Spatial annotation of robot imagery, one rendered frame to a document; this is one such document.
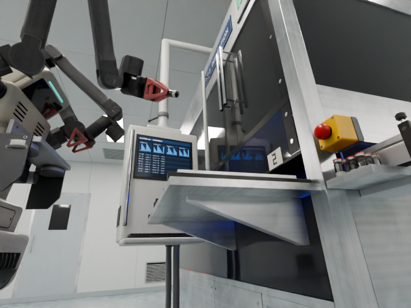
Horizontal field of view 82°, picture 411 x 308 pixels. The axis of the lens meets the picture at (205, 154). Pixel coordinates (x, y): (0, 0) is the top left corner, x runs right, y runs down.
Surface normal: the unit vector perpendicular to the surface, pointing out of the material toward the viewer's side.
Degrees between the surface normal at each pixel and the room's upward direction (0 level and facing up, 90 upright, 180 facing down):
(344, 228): 90
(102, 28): 123
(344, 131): 90
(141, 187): 90
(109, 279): 90
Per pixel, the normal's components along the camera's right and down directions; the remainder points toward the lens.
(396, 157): -0.96, -0.07
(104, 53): 0.48, 0.04
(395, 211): 0.29, -0.39
